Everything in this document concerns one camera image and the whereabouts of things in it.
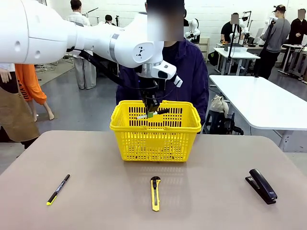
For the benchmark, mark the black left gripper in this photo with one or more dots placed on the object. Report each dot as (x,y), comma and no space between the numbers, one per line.
(149,95)

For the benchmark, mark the white marker with black cap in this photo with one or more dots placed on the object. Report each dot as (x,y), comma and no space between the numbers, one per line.
(163,111)

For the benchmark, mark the yellow utility knife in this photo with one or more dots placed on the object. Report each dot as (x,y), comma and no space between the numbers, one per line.
(155,194)

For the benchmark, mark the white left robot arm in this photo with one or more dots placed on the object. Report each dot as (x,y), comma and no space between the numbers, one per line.
(48,31)

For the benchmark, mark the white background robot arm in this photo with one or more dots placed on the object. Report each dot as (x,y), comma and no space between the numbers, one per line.
(194,25)

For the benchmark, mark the yellow plastic shopping basket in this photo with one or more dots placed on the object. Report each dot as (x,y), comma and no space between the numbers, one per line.
(155,143)

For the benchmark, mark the person in purple jacket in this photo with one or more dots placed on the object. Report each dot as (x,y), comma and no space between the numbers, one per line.
(187,79)

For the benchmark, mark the person in white shirt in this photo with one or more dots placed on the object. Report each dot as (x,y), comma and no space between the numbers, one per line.
(84,72)

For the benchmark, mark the person in black clothes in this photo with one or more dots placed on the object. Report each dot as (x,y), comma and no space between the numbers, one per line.
(186,22)

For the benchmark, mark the person in black t-shirt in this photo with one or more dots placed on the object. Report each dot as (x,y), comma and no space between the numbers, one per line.
(226,28)

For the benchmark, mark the person in grey sweater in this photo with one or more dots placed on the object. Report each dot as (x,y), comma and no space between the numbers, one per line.
(275,33)

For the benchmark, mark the person in black sweater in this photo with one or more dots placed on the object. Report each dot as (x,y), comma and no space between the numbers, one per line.
(297,28)

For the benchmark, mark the black step stool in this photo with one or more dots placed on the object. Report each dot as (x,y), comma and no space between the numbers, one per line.
(216,122)

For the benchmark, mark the beige cloth bag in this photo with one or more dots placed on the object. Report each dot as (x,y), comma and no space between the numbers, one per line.
(219,104)

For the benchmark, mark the dark green bag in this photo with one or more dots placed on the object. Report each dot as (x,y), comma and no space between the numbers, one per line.
(213,58)

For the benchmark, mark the beige drawer cabinet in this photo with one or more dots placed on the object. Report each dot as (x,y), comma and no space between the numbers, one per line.
(204,48)

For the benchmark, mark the black tripod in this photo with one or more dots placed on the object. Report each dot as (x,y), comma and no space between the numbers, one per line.
(229,57)

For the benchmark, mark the small white table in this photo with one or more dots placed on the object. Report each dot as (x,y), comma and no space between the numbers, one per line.
(237,54)

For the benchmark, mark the white background robot black cap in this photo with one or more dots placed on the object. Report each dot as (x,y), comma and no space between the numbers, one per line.
(109,17)

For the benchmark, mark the white background robot pair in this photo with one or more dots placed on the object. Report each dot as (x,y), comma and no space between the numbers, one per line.
(244,30)

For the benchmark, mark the black pen with yellow tip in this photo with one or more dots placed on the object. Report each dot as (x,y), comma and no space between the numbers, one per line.
(58,189)

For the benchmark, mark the mannequin with orange pants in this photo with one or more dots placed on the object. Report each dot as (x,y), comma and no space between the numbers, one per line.
(31,86)

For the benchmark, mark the black stapler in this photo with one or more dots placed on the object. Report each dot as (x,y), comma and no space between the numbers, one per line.
(261,187)

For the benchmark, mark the mannequin with brown apron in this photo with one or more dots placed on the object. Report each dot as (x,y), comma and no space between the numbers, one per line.
(12,112)

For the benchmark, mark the white desk with metal legs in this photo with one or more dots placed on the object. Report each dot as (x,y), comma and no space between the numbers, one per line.
(291,46)

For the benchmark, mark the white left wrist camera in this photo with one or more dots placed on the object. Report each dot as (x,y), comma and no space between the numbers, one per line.
(178,81)

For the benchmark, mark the black camera stand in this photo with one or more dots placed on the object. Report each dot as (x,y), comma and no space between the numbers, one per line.
(263,52)

